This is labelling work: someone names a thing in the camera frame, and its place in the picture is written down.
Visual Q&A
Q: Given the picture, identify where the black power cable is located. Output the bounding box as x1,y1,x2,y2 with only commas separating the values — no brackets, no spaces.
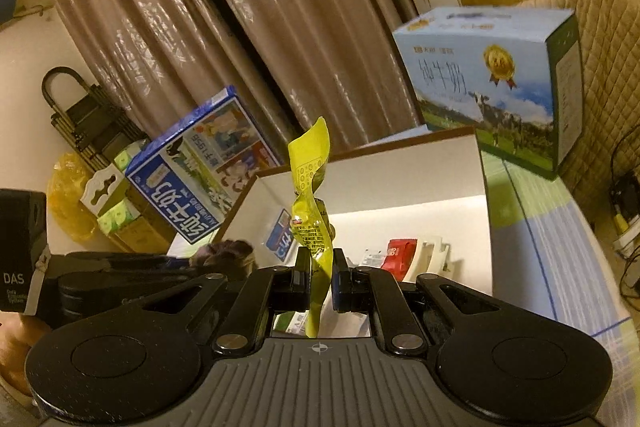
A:
607,147,640,212

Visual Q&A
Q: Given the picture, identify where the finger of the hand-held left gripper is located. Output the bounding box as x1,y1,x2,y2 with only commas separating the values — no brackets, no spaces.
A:
55,252,198,275
60,274,201,320

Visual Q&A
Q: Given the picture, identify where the dark hair scrunchie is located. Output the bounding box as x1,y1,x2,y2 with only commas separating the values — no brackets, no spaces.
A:
192,239,256,280

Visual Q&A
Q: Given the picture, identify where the dark blue milk carton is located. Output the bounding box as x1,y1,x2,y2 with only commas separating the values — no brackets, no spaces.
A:
125,86,283,235

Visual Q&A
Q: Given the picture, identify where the green tissue carton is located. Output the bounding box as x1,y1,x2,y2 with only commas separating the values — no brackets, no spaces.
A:
97,144,146,233

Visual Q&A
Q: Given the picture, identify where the yellow plastic bag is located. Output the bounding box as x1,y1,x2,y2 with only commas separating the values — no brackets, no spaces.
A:
47,152,101,240

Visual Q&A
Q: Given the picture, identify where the light blue milk carton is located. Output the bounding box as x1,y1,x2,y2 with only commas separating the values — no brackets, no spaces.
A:
392,7,585,181

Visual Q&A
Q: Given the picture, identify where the quilted beige chair cover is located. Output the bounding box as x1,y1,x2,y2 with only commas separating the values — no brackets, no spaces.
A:
515,0,640,228

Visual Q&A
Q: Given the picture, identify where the yellow snack packet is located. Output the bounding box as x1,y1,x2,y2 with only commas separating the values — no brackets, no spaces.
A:
287,117,337,338

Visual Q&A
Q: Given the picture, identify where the brown curtain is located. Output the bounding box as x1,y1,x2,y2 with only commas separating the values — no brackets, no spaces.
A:
37,0,426,152

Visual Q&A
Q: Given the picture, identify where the red snack packet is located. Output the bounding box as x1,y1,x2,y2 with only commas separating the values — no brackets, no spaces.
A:
381,238,421,280

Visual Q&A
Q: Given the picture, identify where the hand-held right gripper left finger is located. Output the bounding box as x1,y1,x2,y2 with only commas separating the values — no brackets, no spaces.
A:
125,248,312,354

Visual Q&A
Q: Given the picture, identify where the green medicine box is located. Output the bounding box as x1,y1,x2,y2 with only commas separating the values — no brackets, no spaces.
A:
274,312,310,337

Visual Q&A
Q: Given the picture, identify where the white hair claw clip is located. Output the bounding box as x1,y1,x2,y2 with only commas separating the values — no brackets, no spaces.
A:
417,234,453,280

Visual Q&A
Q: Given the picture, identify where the person's left hand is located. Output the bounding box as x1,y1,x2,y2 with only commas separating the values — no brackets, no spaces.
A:
0,314,48,395

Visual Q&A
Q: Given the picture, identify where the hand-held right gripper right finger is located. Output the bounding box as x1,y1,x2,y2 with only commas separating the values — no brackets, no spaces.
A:
332,249,506,354

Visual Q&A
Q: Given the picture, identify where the brown cardboard box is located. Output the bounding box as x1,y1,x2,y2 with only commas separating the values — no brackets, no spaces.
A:
167,124,496,338

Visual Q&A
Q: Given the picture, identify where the white power strip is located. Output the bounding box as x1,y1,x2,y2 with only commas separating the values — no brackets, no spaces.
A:
614,219,640,258

